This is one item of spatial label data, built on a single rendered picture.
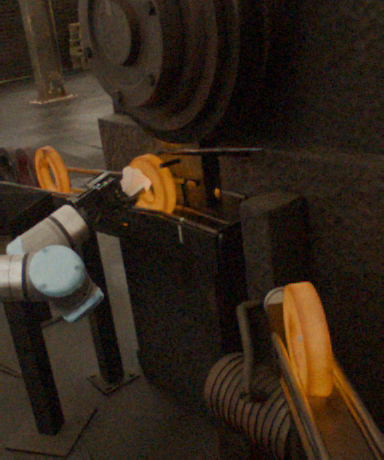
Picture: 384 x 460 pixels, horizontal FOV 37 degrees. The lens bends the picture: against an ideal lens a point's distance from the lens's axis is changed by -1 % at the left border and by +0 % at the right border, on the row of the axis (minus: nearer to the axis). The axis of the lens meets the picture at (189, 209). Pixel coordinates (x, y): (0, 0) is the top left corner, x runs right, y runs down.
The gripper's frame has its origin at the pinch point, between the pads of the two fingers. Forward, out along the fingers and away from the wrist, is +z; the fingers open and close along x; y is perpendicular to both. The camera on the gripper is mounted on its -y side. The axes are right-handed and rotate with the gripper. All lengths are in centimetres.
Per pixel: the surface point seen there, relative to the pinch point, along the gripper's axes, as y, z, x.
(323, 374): 1, -24, -71
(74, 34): -146, 447, 941
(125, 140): 4.1, 7.1, 18.0
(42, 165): -6, -3, 61
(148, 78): 29.9, -5.1, -25.5
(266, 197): 3.8, 0.8, -39.0
